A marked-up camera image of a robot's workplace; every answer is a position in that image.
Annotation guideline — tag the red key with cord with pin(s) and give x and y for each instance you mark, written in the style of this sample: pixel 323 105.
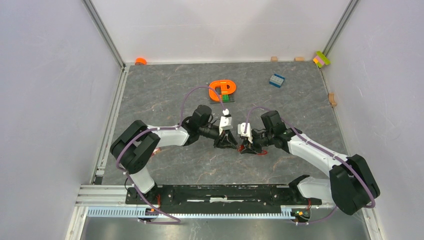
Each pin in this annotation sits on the red key with cord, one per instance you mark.
pixel 245 149

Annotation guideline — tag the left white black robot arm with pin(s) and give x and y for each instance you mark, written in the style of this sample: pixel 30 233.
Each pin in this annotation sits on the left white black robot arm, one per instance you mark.
pixel 134 147

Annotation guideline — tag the dark flat base plate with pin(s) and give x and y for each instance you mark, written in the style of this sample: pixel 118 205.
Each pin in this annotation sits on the dark flat base plate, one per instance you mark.
pixel 218 102

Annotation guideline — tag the multicolour toy brick stack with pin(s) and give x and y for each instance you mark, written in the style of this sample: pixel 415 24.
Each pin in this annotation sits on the multicolour toy brick stack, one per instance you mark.
pixel 321 60

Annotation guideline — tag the blue toy brick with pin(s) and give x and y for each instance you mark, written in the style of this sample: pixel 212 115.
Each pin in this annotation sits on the blue toy brick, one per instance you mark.
pixel 276 80

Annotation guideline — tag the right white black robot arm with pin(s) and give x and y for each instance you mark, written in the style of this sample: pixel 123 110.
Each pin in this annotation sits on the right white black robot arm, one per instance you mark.
pixel 349 182

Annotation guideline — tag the red wooden box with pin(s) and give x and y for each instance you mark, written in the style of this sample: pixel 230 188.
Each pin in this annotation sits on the red wooden box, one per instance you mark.
pixel 156 151

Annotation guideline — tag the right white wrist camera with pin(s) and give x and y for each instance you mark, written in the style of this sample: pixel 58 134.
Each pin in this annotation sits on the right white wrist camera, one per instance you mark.
pixel 245 132

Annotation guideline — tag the green toy brick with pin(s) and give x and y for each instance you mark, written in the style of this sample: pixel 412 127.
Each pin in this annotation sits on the green toy brick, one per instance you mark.
pixel 225 98

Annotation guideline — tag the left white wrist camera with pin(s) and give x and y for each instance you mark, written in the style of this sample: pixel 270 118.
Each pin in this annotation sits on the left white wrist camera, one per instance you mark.
pixel 225 122

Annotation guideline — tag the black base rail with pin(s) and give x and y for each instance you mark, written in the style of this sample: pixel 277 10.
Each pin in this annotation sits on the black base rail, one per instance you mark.
pixel 222 198

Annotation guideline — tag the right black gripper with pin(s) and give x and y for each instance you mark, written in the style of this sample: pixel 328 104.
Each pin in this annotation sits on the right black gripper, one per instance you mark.
pixel 252 148

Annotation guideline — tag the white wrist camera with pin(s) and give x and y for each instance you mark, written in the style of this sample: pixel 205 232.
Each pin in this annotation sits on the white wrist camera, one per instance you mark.
pixel 225 122
pixel 245 132

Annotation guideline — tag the orange round cap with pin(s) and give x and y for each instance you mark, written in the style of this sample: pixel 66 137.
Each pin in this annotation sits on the orange round cap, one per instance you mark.
pixel 140 61

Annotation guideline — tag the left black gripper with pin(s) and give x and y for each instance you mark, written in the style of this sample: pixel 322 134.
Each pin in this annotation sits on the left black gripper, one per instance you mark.
pixel 225 140

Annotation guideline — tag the curved wooden block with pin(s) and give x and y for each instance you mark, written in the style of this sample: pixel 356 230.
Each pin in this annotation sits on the curved wooden block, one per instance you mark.
pixel 332 100

